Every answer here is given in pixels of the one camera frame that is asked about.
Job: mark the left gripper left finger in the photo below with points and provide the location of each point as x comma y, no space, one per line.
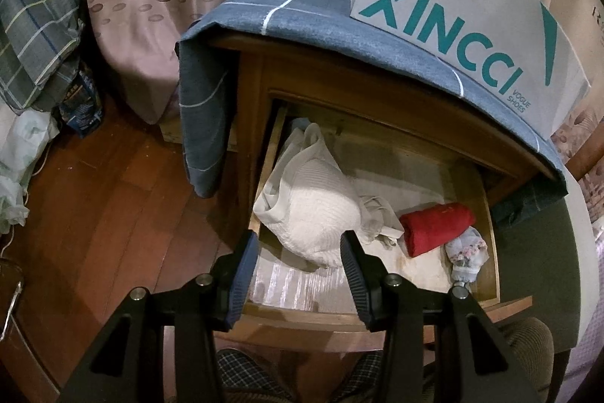
232,275

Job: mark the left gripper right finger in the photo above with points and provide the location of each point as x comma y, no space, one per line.
365,275

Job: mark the floral lace underwear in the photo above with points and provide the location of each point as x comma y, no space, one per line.
467,254

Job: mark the cream white bra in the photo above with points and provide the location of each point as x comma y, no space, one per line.
308,203

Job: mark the red rolled underwear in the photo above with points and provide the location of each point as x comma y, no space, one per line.
427,229

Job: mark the checked slipper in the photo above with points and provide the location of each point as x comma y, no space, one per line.
245,381

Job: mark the wooden nightstand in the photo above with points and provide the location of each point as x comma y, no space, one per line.
270,71

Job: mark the green bed mattress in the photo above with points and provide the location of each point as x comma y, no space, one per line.
547,250

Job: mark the dark blue package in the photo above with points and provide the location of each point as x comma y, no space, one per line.
81,109

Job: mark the white floral sheet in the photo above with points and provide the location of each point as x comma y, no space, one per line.
23,141

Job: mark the blue checked cloth cover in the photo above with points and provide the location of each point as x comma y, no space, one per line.
207,79

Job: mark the white XINCCI shoe box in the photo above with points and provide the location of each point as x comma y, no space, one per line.
515,49

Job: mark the grey plaid blanket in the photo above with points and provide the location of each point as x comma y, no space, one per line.
39,52

